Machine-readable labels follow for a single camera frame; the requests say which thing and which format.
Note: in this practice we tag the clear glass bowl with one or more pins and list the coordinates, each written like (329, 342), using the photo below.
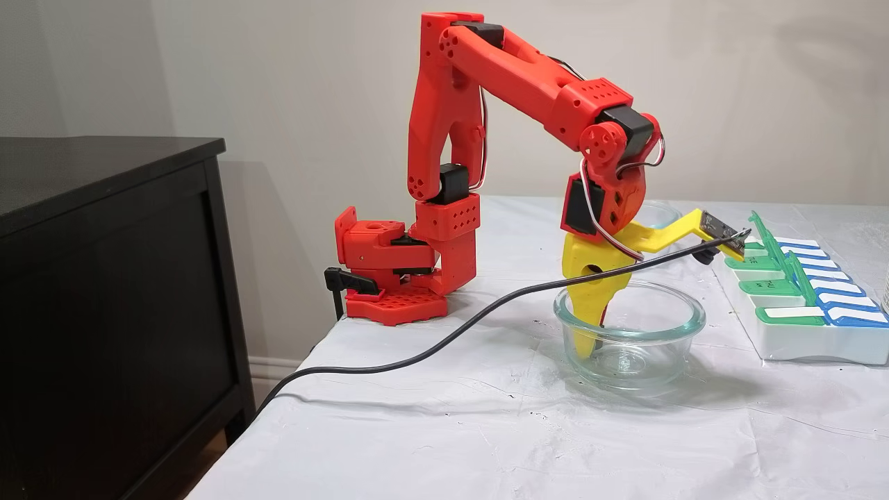
(660, 208)
(667, 326)

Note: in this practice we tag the white weekly pill organizer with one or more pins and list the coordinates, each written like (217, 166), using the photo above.
(792, 340)

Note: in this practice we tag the black table clamp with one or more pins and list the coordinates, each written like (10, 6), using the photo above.
(347, 281)

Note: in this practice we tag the white baseboard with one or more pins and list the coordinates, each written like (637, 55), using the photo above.
(274, 368)

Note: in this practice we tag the black wooden cabinet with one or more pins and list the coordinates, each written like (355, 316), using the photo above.
(104, 278)

